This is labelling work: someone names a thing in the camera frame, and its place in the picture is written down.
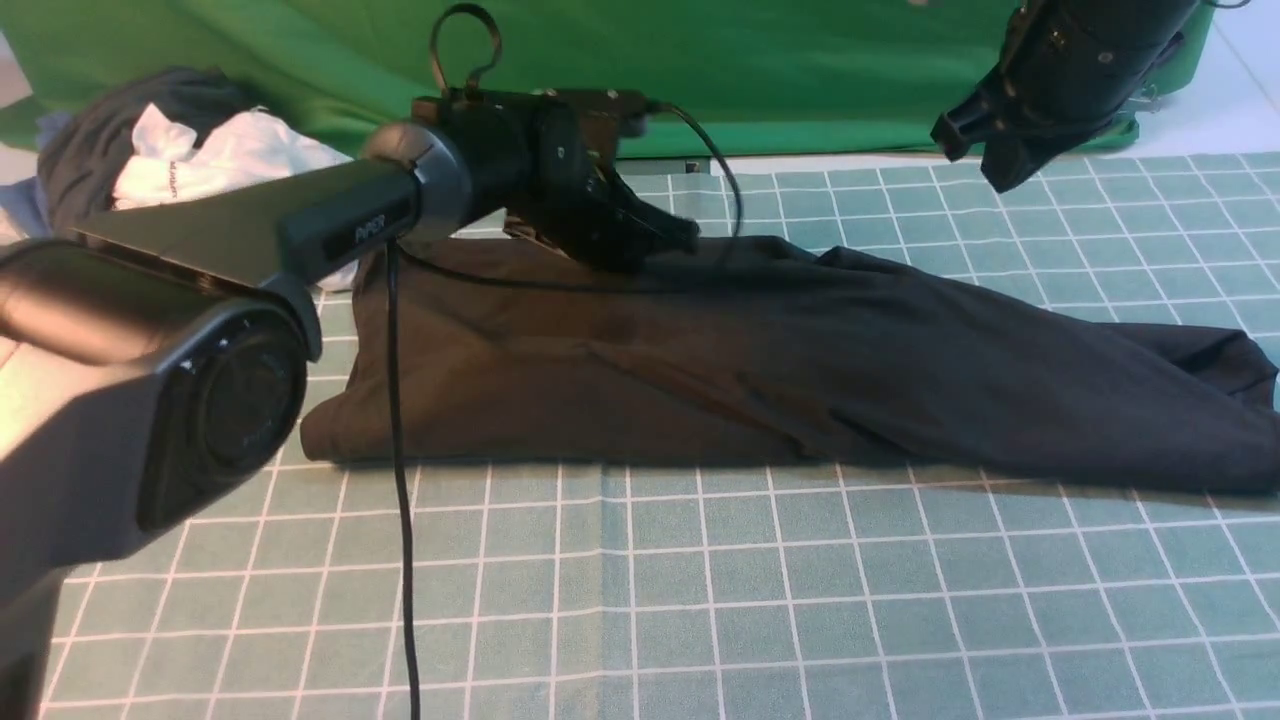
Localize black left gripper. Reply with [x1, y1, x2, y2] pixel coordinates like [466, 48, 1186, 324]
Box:
[503, 95, 700, 269]

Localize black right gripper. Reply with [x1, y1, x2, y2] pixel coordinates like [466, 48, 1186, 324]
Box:
[931, 1, 1196, 193]

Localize dark gray long-sleeve shirt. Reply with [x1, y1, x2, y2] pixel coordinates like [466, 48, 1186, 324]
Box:
[300, 232, 1280, 495]

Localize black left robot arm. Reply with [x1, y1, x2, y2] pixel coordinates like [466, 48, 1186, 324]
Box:
[3, 88, 698, 719]

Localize metal binder clip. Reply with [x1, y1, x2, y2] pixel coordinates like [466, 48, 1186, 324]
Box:
[1121, 86, 1165, 122]

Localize green backdrop cloth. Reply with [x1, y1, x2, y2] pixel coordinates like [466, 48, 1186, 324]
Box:
[0, 0, 1222, 161]

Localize green checkered table mat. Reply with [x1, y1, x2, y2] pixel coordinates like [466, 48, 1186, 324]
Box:
[41, 152, 1279, 719]

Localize white crumpled garment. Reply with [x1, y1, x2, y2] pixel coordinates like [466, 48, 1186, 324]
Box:
[111, 102, 364, 293]

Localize blue crumpled garment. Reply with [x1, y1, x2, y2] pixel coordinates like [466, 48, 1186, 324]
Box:
[1, 111, 72, 245]

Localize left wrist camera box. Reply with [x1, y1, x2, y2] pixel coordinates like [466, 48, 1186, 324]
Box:
[541, 88, 658, 164]

